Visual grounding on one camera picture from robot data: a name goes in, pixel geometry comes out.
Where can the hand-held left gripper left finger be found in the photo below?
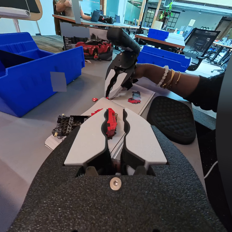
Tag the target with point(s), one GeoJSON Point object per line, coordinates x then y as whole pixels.
{"type": "Point", "coordinates": [87, 145]}

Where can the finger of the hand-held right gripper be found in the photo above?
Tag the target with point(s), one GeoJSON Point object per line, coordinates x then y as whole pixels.
{"type": "Point", "coordinates": [109, 81]}
{"type": "Point", "coordinates": [122, 81]}

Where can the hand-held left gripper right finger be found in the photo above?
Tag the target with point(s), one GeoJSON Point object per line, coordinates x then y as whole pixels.
{"type": "Point", "coordinates": [143, 145]}

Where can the red and black lego car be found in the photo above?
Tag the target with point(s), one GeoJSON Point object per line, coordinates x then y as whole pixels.
{"type": "Point", "coordinates": [67, 125]}

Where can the blue plastic bin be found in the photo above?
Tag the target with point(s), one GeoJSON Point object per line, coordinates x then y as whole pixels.
{"type": "Point", "coordinates": [163, 59]}
{"type": "Point", "coordinates": [32, 87]}
{"type": "Point", "coordinates": [157, 33]}

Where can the small red lego wedge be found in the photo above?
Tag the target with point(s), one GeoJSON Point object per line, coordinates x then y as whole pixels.
{"type": "Point", "coordinates": [95, 99]}

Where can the lego instruction booklet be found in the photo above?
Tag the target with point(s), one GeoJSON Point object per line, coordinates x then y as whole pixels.
{"type": "Point", "coordinates": [143, 96]}

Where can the lego minifigure red torso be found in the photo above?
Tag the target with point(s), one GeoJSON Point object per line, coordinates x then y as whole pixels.
{"type": "Point", "coordinates": [96, 54]}

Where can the lego box red car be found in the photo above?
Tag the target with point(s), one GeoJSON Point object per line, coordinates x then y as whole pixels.
{"type": "Point", "coordinates": [92, 45]}

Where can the person's right hand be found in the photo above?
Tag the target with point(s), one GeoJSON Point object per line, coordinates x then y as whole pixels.
{"type": "Point", "coordinates": [146, 70]}

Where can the wooden desk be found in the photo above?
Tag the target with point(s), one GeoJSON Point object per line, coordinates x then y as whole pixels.
{"type": "Point", "coordinates": [159, 40]}
{"type": "Point", "coordinates": [119, 26]}

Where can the black quilted pad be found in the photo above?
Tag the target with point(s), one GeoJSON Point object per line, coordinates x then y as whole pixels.
{"type": "Point", "coordinates": [172, 117]}

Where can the black bag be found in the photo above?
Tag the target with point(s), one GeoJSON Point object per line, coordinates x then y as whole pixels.
{"type": "Point", "coordinates": [107, 19]}

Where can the black laptop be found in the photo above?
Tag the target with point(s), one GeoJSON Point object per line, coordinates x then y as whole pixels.
{"type": "Point", "coordinates": [96, 16]}

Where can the green potted plant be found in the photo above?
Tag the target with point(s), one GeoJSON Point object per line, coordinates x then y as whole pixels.
{"type": "Point", "coordinates": [166, 9]}

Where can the black mesh office chair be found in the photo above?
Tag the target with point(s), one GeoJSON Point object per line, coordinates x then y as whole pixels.
{"type": "Point", "coordinates": [201, 41]}

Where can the black panel on wooden easel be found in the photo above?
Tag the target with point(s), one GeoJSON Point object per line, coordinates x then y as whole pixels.
{"type": "Point", "coordinates": [18, 7]}

